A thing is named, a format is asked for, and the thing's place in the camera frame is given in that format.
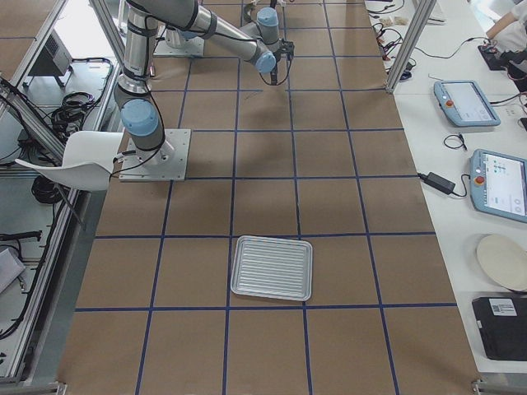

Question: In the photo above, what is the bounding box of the upper blue teach pendant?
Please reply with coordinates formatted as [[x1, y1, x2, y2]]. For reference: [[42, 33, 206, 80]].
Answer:
[[433, 80, 501, 128]]

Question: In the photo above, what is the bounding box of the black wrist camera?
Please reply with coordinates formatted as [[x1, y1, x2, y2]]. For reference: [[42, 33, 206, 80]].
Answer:
[[281, 39, 295, 62]]

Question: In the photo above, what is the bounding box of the blue teach pendant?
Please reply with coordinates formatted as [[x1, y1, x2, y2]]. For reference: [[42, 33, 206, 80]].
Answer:
[[433, 80, 501, 128], [469, 149, 526, 223]]

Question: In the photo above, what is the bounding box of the black power adapter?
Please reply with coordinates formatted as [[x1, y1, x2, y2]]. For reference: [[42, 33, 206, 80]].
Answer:
[[417, 172, 455, 195]]

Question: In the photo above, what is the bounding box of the white plastic chair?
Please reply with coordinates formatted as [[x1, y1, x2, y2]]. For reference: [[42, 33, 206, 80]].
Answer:
[[15, 131, 123, 192]]

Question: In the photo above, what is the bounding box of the ribbed silver metal tray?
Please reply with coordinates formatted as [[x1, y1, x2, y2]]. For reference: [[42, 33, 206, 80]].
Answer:
[[231, 235, 314, 302]]

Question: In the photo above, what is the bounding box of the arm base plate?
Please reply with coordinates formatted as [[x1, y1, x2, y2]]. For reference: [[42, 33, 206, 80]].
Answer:
[[154, 26, 204, 58], [119, 129, 191, 182]]

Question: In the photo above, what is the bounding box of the lower blue teach pendant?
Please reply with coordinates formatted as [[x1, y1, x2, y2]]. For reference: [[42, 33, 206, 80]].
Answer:
[[469, 149, 526, 223]]

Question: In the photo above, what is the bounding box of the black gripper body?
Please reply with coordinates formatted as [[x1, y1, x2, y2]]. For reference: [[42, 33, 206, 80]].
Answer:
[[273, 39, 288, 70]]

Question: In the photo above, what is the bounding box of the beige round plate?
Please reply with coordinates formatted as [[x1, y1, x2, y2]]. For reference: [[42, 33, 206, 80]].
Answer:
[[476, 235, 526, 292]]

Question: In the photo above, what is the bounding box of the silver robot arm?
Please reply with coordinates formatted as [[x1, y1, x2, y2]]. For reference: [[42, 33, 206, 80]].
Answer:
[[150, 1, 294, 86], [114, 1, 198, 151]]

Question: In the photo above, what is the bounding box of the aluminium frame post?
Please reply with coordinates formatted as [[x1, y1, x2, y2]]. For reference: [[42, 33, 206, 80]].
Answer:
[[385, 0, 436, 93]]

